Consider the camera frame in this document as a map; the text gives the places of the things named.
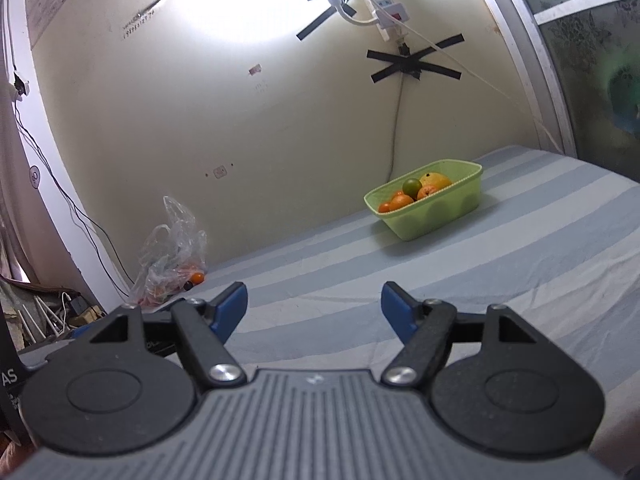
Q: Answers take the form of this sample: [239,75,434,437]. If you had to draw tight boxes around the clear plastic bag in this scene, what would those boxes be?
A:
[129,196,208,308]

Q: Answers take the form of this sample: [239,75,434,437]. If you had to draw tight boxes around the white cable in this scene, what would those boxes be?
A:
[400,20,561,153]

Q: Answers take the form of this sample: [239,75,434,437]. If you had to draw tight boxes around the black tape cross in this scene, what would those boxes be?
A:
[366,34,466,84]

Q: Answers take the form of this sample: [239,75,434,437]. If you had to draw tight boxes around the black tape strips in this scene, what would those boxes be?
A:
[296,0,358,41]

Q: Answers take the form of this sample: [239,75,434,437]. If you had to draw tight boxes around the white power strip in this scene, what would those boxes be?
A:
[361,0,411,41]

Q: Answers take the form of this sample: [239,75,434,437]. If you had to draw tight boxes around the power adapter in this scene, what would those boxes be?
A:
[67,295,103,326]

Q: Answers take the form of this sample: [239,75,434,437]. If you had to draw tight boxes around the black hanging cable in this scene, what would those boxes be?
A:
[389,72,407,181]

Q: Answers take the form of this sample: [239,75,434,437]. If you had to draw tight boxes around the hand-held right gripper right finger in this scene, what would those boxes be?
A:
[381,282,545,387]

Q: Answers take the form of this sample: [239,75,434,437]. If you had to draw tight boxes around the light green plastic basket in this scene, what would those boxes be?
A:
[363,159,484,242]

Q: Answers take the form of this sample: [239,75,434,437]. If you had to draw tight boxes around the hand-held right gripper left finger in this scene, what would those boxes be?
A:
[90,282,249,389]

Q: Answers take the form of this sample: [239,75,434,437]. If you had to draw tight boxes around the frosted patterned glass window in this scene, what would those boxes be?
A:
[462,0,640,186]

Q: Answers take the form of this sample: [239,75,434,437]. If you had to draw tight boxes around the long black cable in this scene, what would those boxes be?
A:
[10,95,136,296]

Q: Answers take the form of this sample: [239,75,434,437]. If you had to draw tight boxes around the large yellow orange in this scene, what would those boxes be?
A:
[419,172,452,192]

